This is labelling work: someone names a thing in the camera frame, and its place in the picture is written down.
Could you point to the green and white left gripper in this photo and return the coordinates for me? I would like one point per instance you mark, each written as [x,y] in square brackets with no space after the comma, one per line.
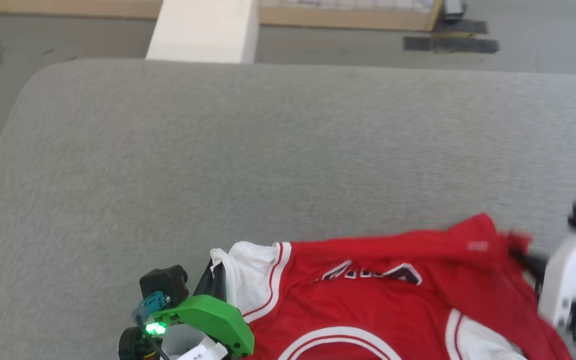
[213,317]

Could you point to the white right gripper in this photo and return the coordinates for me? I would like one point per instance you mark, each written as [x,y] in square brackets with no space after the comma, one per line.
[565,280]

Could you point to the red and white basketball jersey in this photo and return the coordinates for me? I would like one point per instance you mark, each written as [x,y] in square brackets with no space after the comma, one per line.
[368,310]

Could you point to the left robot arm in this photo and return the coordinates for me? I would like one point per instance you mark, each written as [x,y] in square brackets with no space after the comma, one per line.
[130,345]

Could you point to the long black floor tape strip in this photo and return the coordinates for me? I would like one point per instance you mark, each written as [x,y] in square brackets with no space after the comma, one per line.
[450,44]

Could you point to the short black floor tape strip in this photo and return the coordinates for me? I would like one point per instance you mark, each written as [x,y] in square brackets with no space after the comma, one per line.
[460,26]

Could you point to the white rectangular pillar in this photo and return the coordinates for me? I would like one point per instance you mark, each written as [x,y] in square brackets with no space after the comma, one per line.
[203,30]

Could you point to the grey metal stand foot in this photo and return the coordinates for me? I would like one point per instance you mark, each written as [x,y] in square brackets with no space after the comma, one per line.
[454,9]

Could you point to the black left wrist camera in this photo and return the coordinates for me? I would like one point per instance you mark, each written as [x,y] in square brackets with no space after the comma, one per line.
[164,281]

